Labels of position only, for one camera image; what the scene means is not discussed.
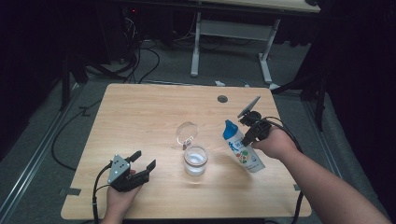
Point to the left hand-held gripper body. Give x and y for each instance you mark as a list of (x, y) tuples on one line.
[(118, 169)]

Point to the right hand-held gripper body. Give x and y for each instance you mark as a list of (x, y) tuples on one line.
[(260, 127)]

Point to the white and blue pouch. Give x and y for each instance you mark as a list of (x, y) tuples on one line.
[(244, 152)]

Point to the clear glass jar hinged lid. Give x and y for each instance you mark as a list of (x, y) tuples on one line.
[(195, 161)]

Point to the person's right hand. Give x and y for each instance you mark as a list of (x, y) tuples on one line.
[(275, 144)]

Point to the person's left hand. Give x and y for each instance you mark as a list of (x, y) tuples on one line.
[(116, 202)]

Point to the grey tape strip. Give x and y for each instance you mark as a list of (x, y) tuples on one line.
[(297, 187), (70, 191)]

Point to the white plug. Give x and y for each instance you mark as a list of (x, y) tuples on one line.
[(219, 83)]

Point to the black metal stand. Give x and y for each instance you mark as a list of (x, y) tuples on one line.
[(320, 102), (65, 81)]

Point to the white-framed desk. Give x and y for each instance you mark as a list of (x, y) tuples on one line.
[(236, 29)]

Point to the metal floor rail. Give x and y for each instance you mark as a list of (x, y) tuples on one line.
[(323, 146), (37, 152)]

